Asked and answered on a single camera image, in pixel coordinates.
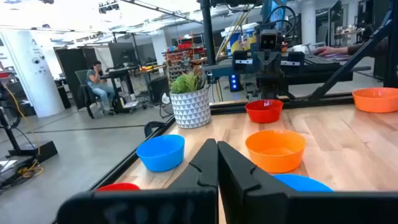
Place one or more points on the dark grey desk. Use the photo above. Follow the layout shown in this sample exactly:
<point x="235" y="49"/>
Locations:
<point x="320" y="71"/>

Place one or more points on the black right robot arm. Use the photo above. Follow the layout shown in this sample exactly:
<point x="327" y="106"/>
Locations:
<point x="267" y="88"/>

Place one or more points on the succulent in white patterned pot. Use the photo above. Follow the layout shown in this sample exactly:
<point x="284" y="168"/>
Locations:
<point x="191" y="109"/>

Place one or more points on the grey office chair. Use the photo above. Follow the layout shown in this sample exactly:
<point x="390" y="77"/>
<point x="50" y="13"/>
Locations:
<point x="81" y="77"/>

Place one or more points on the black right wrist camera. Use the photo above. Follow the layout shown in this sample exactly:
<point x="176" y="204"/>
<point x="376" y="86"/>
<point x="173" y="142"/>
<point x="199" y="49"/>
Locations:
<point x="269" y="40"/>

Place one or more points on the black monitor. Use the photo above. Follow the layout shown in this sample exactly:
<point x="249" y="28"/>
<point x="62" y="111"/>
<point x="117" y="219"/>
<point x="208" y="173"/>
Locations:
<point x="122" y="53"/>

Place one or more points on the black box blue lights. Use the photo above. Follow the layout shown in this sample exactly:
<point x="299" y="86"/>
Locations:
<point x="234" y="82"/>

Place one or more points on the black standing desk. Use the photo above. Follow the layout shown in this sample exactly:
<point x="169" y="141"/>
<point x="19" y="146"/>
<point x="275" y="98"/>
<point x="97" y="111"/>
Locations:
<point x="121" y="73"/>

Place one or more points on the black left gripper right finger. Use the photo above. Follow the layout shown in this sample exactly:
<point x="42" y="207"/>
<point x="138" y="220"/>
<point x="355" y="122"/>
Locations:
<point x="264" y="205"/>

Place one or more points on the black computer tower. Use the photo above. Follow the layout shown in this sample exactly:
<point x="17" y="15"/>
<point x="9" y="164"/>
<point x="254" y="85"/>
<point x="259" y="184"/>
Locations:
<point x="158" y="88"/>

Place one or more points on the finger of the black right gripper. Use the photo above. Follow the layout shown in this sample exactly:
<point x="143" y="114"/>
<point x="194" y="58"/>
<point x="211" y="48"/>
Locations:
<point x="274" y="63"/>
<point x="261" y="63"/>

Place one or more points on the orange plastic mini bowl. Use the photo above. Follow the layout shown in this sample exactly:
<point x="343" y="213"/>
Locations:
<point x="275" y="158"/>
<point x="376" y="102"/>

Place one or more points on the red plastic mini bowl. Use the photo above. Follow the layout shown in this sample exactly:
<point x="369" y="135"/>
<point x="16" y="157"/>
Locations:
<point x="264" y="115"/>
<point x="119" y="187"/>

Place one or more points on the person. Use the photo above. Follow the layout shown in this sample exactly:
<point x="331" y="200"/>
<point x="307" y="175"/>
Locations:
<point x="96" y="84"/>

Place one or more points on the black floor stand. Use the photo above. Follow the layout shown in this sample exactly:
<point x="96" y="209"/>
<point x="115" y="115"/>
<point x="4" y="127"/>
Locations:
<point x="31" y="149"/>

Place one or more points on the black partition panel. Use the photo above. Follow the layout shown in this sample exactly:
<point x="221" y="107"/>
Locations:
<point x="70" y="68"/>

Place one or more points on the black pole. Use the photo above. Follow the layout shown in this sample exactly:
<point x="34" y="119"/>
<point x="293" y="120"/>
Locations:
<point x="207" y="31"/>

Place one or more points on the blue plastic mini bowl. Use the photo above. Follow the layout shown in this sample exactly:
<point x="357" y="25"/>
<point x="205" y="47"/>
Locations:
<point x="303" y="184"/>
<point x="161" y="155"/>

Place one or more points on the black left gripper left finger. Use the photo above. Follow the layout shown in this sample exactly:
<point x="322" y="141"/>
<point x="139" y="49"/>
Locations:
<point x="186" y="205"/>

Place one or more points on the black diagonal beam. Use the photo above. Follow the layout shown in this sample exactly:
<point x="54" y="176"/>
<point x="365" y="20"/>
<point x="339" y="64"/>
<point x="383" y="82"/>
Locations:
<point x="342" y="69"/>

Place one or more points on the blue and yellow sign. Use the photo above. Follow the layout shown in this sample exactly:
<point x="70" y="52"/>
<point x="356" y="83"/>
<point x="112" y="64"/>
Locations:
<point x="245" y="37"/>

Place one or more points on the person's hand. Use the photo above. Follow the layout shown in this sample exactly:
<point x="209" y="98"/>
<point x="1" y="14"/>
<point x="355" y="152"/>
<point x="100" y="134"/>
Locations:
<point x="323" y="50"/>

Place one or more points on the storage shelf with bins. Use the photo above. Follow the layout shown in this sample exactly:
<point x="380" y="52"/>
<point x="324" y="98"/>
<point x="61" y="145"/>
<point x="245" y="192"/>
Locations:
<point x="180" y="59"/>

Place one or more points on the person's forearm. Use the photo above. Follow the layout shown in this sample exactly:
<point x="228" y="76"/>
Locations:
<point x="354" y="49"/>

